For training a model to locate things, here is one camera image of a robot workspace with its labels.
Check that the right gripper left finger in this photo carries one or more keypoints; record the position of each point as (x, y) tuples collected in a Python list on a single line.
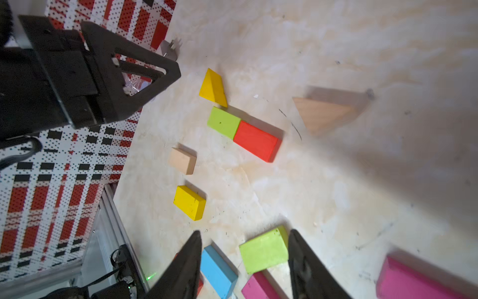
[(181, 279)]

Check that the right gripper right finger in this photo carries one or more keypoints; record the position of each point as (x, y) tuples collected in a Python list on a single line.
[(310, 279)]

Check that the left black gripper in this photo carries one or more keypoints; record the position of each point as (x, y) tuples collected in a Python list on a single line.
[(41, 82)]

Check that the natural wood rectangular block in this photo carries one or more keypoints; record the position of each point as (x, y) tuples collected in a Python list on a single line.
[(182, 161)]

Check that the yellow triangle block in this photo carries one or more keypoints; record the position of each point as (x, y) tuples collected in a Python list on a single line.
[(212, 89)]

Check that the light green rectangular block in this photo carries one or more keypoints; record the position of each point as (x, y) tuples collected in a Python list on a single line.
[(223, 122)]

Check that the red rectangular block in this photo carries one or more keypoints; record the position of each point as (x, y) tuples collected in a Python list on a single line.
[(256, 141)]

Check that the red block front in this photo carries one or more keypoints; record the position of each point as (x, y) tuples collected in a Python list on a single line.
[(200, 285)]

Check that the light blue block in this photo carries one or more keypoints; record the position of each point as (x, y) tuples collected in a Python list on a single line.
[(218, 273)]

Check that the magenta block lower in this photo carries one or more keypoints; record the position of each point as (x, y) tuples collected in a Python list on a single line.
[(262, 285)]

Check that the magenta block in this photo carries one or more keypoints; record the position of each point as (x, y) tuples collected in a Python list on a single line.
[(407, 277), (262, 285)]

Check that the yellow rectangular block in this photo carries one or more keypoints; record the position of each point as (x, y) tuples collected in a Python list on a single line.
[(189, 202)]

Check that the small brown white object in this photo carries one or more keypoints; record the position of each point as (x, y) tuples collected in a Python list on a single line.
[(170, 50)]

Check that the magenta block centre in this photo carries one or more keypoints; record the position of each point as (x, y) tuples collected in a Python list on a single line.
[(407, 277)]

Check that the natural wood triangle block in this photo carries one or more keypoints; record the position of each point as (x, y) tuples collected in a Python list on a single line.
[(322, 110)]

